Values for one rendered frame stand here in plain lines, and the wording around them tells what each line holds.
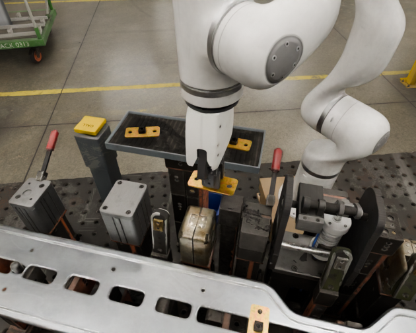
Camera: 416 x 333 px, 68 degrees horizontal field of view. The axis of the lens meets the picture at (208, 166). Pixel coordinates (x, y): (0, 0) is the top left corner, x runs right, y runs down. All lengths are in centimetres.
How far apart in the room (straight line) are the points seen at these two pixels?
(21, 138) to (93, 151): 215
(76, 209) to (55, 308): 59
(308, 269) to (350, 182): 67
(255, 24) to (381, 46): 48
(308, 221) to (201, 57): 39
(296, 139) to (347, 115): 183
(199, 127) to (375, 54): 46
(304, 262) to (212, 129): 48
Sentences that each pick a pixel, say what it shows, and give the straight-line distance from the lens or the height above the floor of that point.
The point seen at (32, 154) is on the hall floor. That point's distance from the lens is 279.
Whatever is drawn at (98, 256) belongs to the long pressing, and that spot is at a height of 100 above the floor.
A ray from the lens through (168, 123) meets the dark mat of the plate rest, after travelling 81.
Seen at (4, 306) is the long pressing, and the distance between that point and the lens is 80.
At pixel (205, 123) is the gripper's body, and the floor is 140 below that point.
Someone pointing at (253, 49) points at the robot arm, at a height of 152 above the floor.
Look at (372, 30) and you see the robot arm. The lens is 74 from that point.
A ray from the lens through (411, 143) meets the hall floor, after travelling 302.
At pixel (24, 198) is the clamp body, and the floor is 106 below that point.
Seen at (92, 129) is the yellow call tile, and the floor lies 116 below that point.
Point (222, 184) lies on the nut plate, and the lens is 54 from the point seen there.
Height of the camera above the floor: 164
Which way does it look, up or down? 45 degrees down
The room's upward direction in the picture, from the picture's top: straight up
